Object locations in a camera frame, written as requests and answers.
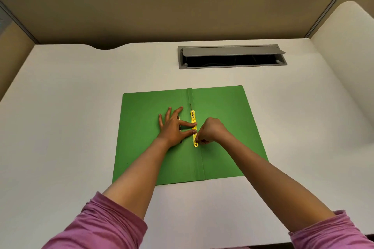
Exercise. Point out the person's left hand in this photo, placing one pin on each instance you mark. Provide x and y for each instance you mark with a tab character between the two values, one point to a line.
172	132

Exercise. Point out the person's right hand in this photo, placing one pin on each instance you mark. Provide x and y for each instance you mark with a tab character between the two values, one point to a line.
211	130

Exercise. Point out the yellow metal fastener bar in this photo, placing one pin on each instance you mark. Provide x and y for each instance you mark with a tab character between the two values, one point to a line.
193	118

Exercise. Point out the green folder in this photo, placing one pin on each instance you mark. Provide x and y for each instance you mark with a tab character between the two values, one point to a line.
137	152

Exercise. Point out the person's right forearm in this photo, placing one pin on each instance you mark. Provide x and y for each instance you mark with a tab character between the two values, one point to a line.
277	184

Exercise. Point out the pink left sleeve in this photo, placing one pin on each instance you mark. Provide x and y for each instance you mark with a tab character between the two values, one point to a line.
99	225

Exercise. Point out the pink sleeve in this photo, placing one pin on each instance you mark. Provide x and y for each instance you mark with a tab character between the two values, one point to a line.
99	225
330	234

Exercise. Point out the cream curved paper sheet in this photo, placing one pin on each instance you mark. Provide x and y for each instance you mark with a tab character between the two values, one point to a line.
347	59

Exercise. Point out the pink right sleeve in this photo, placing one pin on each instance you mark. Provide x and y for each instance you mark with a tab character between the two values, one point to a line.
330	234

